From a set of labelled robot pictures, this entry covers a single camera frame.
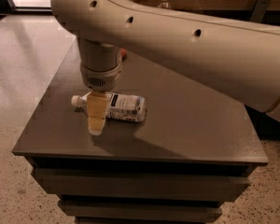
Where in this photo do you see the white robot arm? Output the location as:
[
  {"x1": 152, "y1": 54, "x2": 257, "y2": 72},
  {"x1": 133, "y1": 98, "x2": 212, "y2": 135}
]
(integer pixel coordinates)
[{"x1": 50, "y1": 0, "x2": 280, "y2": 122}]

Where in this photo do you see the lower grey drawer front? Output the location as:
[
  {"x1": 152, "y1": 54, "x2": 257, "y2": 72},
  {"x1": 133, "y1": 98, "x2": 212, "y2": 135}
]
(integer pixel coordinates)
[{"x1": 58, "y1": 201, "x2": 222, "y2": 223}]

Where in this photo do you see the grey drawer cabinet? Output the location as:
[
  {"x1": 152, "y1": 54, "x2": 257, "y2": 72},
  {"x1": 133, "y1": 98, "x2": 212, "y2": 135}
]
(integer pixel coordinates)
[{"x1": 13, "y1": 48, "x2": 268, "y2": 224}]

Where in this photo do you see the red orange apple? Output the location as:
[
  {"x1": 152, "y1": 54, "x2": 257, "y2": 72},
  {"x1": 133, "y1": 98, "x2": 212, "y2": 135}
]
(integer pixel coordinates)
[{"x1": 120, "y1": 49, "x2": 127, "y2": 61}]

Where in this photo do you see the right grey metal bracket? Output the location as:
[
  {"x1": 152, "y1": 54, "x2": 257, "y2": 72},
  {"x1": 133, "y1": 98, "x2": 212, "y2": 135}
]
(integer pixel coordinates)
[{"x1": 250, "y1": 0, "x2": 272, "y2": 23}]

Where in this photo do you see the clear upright water bottle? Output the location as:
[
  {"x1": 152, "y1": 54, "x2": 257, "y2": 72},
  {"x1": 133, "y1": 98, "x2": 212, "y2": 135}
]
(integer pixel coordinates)
[{"x1": 158, "y1": 0, "x2": 171, "y2": 9}]

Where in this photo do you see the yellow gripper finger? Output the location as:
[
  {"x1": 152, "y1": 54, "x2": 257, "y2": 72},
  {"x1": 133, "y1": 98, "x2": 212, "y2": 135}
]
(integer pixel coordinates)
[{"x1": 87, "y1": 91, "x2": 108, "y2": 135}]

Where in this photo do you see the upper grey drawer front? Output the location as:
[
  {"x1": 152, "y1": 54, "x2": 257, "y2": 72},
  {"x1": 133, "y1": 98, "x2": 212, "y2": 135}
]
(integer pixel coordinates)
[{"x1": 35, "y1": 168, "x2": 250, "y2": 202}]

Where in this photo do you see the blue label plastic bottle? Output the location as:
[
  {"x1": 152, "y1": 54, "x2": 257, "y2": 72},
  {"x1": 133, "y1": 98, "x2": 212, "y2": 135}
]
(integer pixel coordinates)
[{"x1": 71, "y1": 91, "x2": 147, "y2": 122}]

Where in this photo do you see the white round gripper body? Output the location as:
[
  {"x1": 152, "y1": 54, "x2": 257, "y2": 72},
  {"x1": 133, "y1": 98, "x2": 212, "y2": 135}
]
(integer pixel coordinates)
[{"x1": 77, "y1": 38, "x2": 122, "y2": 92}]

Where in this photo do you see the grey drawer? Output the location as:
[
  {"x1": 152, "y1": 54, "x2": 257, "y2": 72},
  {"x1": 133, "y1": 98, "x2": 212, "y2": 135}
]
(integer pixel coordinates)
[
  {"x1": 35, "y1": 168, "x2": 250, "y2": 202},
  {"x1": 58, "y1": 201, "x2": 222, "y2": 223}
]

